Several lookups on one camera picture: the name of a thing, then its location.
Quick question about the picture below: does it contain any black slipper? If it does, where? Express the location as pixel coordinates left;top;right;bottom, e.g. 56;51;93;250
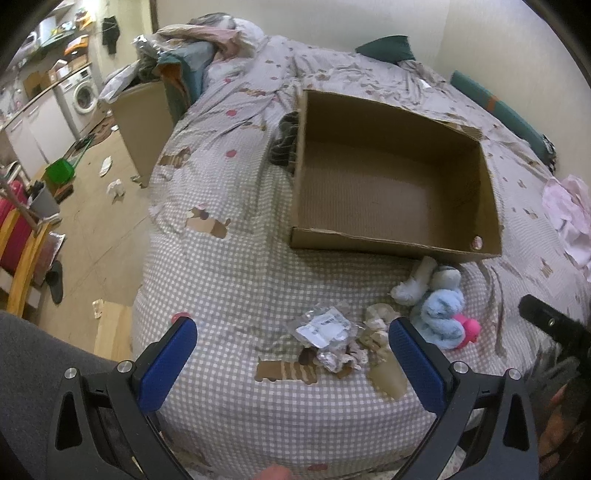
45;260;63;305

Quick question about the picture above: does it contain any red bag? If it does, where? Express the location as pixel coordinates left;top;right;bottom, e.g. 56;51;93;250
1;180;31;274

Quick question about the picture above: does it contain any white washing machine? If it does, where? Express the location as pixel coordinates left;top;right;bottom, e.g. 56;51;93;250
55;66;99;140

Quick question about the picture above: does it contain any dark sock behind box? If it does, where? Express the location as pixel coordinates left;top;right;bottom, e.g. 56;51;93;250
269;111;300;174

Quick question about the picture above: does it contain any grey trash bin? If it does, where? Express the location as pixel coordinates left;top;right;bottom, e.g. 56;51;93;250
29;181;60;218

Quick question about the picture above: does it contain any pink white clothing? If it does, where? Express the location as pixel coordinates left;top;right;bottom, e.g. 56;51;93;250
542;175;591;282

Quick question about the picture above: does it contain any dark green pillow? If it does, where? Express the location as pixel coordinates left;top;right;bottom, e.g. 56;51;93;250
356;35;416;64

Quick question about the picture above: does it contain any teal rolled mat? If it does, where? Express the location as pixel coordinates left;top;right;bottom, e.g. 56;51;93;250
450;70;557;173

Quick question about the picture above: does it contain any checkered patterned bed cover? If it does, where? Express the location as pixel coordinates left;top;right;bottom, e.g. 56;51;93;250
133;36;590;479

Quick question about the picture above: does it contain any light blue fluffy sock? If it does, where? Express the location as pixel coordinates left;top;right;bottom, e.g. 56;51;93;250
410;289;466;350

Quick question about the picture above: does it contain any yellow wooden chair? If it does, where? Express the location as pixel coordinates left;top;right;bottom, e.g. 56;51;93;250
1;209;51;317

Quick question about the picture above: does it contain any pile of clothes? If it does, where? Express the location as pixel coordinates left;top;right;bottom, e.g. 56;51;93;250
99;12;266;107

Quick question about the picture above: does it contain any brown cabinet box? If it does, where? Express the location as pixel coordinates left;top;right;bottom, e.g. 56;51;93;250
111;82;173;188

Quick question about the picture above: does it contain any beige sock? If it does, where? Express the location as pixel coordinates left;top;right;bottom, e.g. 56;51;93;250
360;330;408;400

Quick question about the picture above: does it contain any open brown cardboard box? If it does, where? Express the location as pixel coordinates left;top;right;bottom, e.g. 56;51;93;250
290;90;502;263

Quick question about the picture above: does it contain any pink rubber duck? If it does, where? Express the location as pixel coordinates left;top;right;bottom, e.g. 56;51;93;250
454;314;481;349

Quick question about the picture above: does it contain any grey white fluffy sock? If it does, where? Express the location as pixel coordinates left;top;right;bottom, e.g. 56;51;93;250
429;265;462;291

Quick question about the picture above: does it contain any person's right hand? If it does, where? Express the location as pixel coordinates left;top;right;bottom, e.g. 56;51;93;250
538;385;573;470

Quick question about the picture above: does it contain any floral patterned scrunchie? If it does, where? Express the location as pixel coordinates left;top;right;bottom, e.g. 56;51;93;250
315;340;369;374

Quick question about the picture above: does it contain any clear plastic packet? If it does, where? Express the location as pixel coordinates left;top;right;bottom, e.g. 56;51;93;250
286;301;361;350

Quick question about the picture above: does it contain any white kitchen cabinet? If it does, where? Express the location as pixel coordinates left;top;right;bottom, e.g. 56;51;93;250
4;90;75;178

